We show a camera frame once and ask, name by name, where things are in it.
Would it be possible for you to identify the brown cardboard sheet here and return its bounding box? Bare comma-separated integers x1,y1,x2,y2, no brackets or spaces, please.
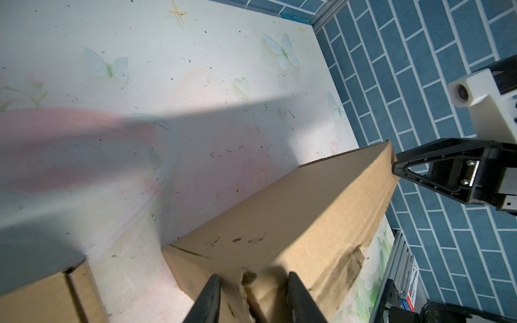
162,141,398,322

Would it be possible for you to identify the grey metal corner post right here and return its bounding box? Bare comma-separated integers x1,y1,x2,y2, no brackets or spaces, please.
310,0,350,34

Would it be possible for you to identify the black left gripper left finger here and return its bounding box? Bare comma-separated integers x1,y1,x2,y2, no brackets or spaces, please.
183,274,221,323

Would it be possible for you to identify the white red blue tube box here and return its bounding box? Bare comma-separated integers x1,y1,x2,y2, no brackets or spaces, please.
400,255,420,312

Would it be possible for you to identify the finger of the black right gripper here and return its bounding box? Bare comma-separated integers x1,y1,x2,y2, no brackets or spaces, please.
392,138,505,205

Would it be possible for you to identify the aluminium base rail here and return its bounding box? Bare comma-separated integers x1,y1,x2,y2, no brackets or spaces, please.
370,230,428,322

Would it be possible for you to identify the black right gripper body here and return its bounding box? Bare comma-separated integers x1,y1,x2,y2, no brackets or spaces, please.
496,143,516,216

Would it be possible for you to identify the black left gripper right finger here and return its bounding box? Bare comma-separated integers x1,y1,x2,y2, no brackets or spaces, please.
286,271,328,323

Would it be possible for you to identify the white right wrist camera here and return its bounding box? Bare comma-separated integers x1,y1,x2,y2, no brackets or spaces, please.
448,68,516,144

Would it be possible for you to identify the brown cardboard box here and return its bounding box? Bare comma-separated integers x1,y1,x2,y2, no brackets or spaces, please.
1,259,109,322

